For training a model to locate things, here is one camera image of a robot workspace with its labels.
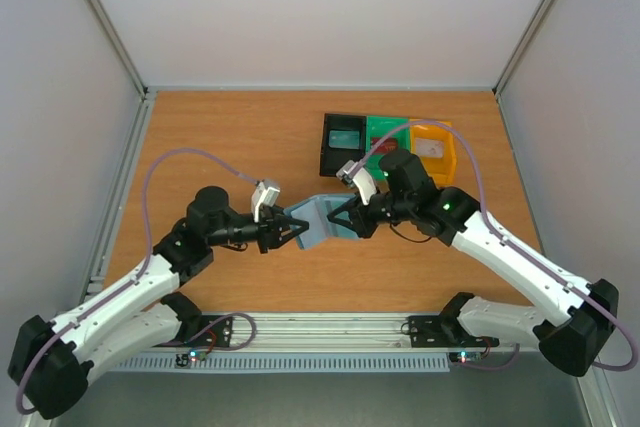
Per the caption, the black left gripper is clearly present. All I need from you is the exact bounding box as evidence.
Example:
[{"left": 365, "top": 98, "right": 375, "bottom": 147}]
[{"left": 208, "top": 204, "right": 309, "bottom": 254}]

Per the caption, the teal blue card holder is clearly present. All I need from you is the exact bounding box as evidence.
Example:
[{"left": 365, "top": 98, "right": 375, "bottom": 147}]
[{"left": 284, "top": 194, "right": 359, "bottom": 250}]

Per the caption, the red credit card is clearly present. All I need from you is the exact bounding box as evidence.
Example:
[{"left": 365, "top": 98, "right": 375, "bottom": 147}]
[{"left": 371, "top": 137, "right": 405, "bottom": 156}]

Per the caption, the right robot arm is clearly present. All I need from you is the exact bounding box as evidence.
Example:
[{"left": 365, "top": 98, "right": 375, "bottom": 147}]
[{"left": 327, "top": 149, "right": 619, "bottom": 377}]

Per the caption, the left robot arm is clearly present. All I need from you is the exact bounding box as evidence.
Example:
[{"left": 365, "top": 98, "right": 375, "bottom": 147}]
[{"left": 8, "top": 185, "right": 309, "bottom": 419}]

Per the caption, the white card in yellow bin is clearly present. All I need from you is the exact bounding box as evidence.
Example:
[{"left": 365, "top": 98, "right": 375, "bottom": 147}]
[{"left": 413, "top": 137, "right": 445, "bottom": 159}]

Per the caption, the black storage bin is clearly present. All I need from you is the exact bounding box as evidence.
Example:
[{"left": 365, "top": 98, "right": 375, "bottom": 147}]
[{"left": 319, "top": 113, "right": 366, "bottom": 177}]

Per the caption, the green storage bin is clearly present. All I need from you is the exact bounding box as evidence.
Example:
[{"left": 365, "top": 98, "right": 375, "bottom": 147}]
[{"left": 365, "top": 116, "right": 411, "bottom": 180}]

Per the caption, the yellow storage bin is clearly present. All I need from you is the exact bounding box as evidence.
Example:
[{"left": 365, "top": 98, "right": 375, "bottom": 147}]
[{"left": 409, "top": 125, "right": 457, "bottom": 187}]

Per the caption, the left small circuit board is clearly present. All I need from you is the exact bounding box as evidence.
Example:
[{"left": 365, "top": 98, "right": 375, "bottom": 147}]
[{"left": 174, "top": 351, "right": 208, "bottom": 369}]

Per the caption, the small circuit board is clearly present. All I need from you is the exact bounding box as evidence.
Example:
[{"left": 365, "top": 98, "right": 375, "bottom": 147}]
[
  {"left": 174, "top": 351, "right": 208, "bottom": 369},
  {"left": 449, "top": 350, "right": 485, "bottom": 364}
]

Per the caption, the right small circuit board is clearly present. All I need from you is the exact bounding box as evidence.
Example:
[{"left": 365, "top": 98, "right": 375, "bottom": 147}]
[{"left": 449, "top": 350, "right": 485, "bottom": 364}]

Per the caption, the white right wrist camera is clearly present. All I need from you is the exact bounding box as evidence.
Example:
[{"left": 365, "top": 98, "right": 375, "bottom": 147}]
[{"left": 336, "top": 160, "right": 378, "bottom": 206}]

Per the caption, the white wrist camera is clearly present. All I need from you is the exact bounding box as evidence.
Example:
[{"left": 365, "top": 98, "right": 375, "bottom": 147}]
[
  {"left": 251, "top": 179, "right": 280, "bottom": 223},
  {"left": 336, "top": 160, "right": 378, "bottom": 206}
]

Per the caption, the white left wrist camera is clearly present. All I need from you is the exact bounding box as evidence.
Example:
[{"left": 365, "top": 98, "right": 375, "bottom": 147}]
[{"left": 251, "top": 179, "right": 280, "bottom": 223}]

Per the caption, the aluminium front rail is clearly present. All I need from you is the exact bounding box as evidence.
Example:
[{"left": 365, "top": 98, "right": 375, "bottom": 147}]
[{"left": 47, "top": 310, "right": 596, "bottom": 353}]

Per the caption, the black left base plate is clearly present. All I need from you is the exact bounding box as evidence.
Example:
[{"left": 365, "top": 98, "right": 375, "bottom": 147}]
[{"left": 159, "top": 314, "right": 233, "bottom": 348}]

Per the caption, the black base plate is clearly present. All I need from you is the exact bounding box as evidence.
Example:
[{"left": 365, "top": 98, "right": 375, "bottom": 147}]
[
  {"left": 402, "top": 315, "right": 500, "bottom": 349},
  {"left": 159, "top": 314, "right": 233, "bottom": 348}
]

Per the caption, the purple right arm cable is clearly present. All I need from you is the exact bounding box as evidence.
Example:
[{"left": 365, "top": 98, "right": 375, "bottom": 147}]
[{"left": 353, "top": 119, "right": 635, "bottom": 373}]

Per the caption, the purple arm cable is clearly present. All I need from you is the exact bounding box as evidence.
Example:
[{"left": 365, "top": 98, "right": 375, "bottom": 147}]
[
  {"left": 15, "top": 147, "right": 261, "bottom": 416},
  {"left": 353, "top": 119, "right": 635, "bottom": 373}
]

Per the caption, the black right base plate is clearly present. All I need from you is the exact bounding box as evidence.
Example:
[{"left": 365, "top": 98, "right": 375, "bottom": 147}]
[{"left": 402, "top": 315, "right": 500, "bottom": 349}]

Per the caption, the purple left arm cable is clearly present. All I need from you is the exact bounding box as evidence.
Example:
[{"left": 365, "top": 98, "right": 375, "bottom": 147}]
[{"left": 15, "top": 147, "right": 261, "bottom": 416}]

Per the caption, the grey slotted cable duct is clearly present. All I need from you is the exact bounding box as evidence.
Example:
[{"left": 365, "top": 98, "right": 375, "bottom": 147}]
[{"left": 112, "top": 352, "right": 450, "bottom": 375}]

